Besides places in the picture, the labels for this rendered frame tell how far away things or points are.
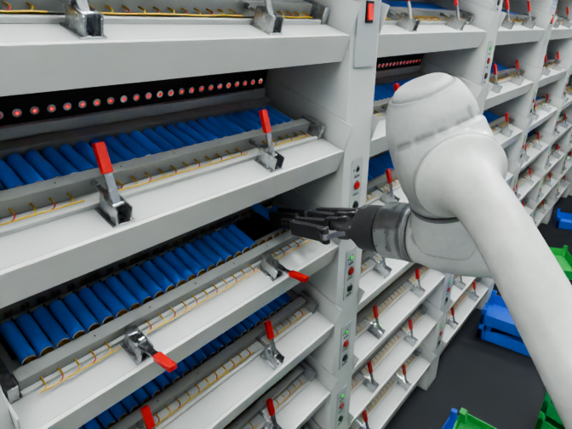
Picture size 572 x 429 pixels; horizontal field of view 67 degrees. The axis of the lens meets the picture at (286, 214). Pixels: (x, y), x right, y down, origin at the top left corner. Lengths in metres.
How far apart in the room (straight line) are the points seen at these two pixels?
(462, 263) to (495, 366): 1.58
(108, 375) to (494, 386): 1.70
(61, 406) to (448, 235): 0.51
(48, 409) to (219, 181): 0.35
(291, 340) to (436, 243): 0.44
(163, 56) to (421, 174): 0.31
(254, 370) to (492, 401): 1.31
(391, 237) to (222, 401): 0.41
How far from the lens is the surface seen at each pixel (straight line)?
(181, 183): 0.61
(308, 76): 0.85
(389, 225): 0.66
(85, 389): 0.62
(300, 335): 0.95
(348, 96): 0.81
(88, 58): 0.49
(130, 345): 0.64
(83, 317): 0.66
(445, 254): 0.61
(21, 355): 0.64
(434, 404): 1.93
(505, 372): 2.17
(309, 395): 1.11
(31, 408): 0.62
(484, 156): 0.50
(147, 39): 0.52
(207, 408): 0.83
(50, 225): 0.54
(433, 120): 0.49
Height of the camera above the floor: 1.35
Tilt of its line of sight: 23 degrees down
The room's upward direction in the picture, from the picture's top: straight up
